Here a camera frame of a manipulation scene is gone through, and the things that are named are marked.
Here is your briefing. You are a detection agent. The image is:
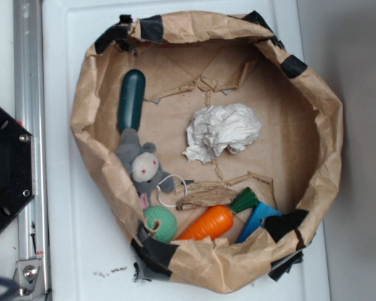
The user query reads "crumpled white paper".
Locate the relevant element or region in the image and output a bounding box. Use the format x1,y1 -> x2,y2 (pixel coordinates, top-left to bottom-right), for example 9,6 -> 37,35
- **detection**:
183,103 -> 262,164

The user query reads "brown paper bag bin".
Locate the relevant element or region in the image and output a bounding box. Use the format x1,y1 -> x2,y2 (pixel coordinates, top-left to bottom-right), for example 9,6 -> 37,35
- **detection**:
70,11 -> 343,293

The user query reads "grey plush mouse toy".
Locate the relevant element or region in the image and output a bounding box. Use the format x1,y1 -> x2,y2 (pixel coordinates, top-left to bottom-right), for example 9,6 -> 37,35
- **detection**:
115,128 -> 175,210

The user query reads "orange plastic carrot toy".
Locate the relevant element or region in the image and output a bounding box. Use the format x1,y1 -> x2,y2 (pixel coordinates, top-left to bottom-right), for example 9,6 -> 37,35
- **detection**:
178,187 -> 259,241

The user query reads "dark green plastic cylinder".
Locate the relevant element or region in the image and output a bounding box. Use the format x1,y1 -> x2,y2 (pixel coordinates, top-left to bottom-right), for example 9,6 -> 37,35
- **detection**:
117,69 -> 146,133

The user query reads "mint green ball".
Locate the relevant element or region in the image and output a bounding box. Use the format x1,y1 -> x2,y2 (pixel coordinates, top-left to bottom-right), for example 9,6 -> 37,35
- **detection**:
144,206 -> 177,243

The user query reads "blue plastic block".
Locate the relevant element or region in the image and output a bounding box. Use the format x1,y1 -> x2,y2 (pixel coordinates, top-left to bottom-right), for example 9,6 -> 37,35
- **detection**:
236,201 -> 283,243

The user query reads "white tray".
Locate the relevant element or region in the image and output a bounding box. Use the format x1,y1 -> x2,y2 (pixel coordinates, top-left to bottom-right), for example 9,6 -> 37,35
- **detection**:
42,1 -> 330,300

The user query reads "aluminium rail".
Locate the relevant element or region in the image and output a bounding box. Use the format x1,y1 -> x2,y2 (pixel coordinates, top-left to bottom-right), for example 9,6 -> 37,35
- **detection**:
13,1 -> 52,300

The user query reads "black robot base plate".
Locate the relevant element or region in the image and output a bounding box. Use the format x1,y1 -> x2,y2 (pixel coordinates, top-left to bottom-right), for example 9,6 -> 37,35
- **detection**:
0,107 -> 34,234

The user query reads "metal corner bracket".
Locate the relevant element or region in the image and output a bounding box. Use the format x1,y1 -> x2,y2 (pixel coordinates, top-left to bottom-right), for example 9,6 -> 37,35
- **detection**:
13,258 -> 46,300

